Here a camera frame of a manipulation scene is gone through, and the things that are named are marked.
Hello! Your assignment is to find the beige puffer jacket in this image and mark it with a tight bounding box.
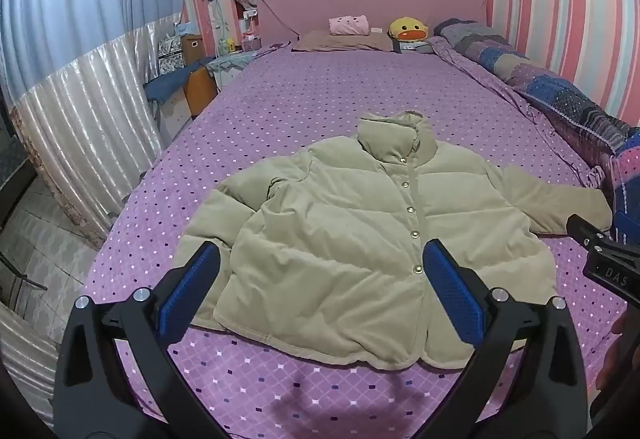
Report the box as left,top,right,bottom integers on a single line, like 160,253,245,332
174,111,612,371

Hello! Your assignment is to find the person's right hand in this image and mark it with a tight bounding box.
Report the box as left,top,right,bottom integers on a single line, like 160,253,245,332
596,312,627,390

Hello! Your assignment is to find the patchwork quilt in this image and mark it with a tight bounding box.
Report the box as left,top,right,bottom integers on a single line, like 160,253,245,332
434,18,639,244

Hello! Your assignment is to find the silver striped curtain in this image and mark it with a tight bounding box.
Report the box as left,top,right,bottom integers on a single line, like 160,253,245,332
10,14,180,247

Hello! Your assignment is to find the blue cloth on cabinet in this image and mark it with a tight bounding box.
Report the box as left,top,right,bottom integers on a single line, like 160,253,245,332
143,57,213,104

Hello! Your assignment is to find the orange bedside cabinet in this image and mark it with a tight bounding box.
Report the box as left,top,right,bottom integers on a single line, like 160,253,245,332
183,66,218,118

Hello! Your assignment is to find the yellow duck plush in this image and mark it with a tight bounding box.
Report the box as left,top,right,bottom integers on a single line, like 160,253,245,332
388,17,428,43

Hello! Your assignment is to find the purple dotted bed sheet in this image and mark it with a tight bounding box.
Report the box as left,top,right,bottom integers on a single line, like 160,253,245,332
81,44,632,439

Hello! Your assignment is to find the brown storage box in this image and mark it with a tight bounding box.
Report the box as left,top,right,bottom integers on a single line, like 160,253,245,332
181,35,206,66

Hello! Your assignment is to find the brown pillow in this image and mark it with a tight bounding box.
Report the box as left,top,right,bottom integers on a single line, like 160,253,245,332
293,30,393,52

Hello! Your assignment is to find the pink headboard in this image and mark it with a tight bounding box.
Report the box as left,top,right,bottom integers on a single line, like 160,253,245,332
257,0,488,46

